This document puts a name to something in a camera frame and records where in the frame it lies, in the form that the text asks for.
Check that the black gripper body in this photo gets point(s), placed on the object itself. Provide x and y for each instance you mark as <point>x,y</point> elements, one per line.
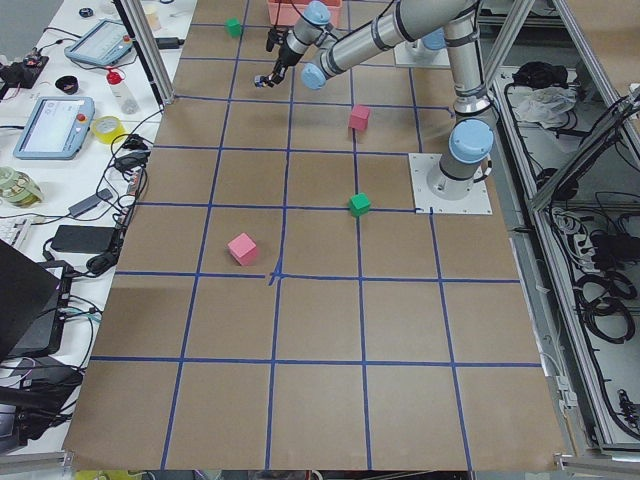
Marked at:
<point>283,62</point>

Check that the yellow push button switch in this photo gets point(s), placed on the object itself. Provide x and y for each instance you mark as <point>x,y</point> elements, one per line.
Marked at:
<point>262,81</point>

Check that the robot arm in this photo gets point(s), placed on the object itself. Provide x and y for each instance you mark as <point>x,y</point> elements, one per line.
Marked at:
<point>427,46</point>
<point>423,34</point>

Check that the green cube far corner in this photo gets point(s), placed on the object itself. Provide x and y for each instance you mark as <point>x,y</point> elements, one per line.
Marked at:
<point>234,27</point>

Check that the pink cube far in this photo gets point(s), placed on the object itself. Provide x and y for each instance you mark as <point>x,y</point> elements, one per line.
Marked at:
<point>359,117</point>

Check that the pink cube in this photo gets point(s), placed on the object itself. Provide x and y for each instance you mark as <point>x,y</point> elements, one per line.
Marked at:
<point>243,249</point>
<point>359,117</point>

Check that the green cube centre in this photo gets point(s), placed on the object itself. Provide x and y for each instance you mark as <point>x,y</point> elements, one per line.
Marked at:
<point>359,204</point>

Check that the red capped squeeze bottle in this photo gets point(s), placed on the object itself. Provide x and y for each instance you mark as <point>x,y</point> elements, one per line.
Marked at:
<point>121,92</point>

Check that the upper teach pendant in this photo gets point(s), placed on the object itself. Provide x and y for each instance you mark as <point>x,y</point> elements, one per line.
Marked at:
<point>103,45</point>

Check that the teach pendant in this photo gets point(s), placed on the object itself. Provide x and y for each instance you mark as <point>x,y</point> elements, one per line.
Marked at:
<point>103,45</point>
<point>56,129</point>

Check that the yellow tape roll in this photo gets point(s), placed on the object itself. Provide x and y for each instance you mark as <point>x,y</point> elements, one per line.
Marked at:
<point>107,129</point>

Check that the pink cube near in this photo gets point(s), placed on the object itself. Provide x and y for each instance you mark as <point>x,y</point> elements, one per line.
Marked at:
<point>243,249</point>

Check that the black bowl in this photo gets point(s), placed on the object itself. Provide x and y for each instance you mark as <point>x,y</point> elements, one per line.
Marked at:
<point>67,84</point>

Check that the lower teach pendant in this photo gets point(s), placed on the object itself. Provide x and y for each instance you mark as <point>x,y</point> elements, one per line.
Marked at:
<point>56,129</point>

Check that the white cloth rag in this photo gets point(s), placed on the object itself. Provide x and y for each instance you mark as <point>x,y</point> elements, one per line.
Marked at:
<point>548,107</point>

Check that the black power adapter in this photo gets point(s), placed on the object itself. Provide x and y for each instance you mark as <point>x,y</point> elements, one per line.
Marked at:
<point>82,239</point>

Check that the black laptop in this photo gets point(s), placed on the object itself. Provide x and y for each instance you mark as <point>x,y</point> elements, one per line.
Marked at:
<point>33,297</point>

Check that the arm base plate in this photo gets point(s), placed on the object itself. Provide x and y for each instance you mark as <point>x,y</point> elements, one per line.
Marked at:
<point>435,193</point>
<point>404,59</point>

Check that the aluminium frame post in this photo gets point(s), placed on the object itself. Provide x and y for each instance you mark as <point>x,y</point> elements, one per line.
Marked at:
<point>132,15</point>

